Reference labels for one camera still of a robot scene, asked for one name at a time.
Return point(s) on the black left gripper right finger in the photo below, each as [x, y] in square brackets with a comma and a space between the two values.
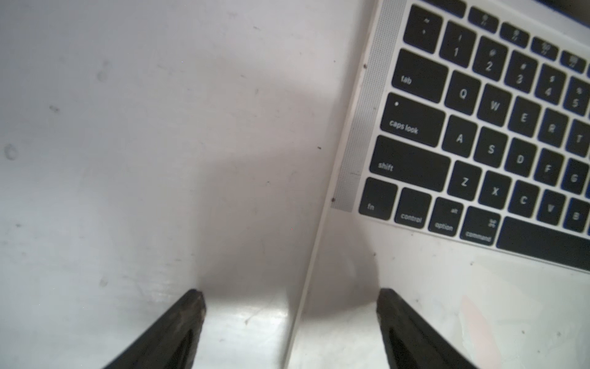
[409, 340]

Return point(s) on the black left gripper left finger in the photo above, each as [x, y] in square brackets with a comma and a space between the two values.
[172, 341]

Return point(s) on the silver laptop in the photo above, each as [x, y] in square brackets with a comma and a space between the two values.
[461, 181]

